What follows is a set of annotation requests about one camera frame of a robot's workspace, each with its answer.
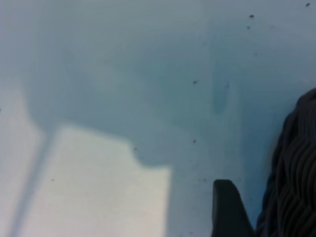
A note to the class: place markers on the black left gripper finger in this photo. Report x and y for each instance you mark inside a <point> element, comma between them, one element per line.
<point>229,212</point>

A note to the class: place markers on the dark brown wicker basket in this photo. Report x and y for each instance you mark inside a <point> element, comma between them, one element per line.
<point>293,172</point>

